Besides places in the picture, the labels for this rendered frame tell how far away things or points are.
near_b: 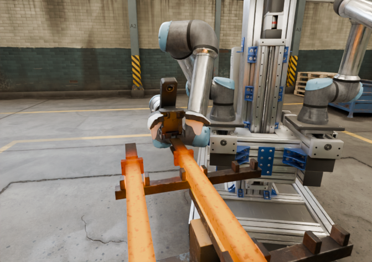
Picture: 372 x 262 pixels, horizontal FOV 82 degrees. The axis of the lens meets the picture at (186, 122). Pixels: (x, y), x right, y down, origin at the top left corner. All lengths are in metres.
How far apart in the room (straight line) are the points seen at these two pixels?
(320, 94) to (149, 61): 6.27
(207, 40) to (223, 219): 0.64
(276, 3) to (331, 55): 8.32
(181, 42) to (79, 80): 6.79
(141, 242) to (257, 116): 1.12
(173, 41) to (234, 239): 0.73
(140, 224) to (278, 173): 1.12
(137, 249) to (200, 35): 0.71
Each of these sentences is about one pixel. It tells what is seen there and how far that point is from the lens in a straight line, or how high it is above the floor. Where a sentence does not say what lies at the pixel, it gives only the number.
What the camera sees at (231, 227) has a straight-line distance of 0.32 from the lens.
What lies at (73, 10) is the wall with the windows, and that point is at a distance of 7.62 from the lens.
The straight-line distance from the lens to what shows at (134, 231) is 0.32.
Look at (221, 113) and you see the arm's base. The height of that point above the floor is 0.86.
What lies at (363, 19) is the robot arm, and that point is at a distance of 1.13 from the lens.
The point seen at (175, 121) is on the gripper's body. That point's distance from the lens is 0.60.
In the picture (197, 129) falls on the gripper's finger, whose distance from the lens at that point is 0.58.
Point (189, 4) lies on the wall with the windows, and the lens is 7.43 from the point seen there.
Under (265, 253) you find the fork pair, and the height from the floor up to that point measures 0.93.
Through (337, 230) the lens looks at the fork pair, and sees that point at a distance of 0.38.
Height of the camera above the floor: 1.15
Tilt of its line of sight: 17 degrees down
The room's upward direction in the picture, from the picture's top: straight up
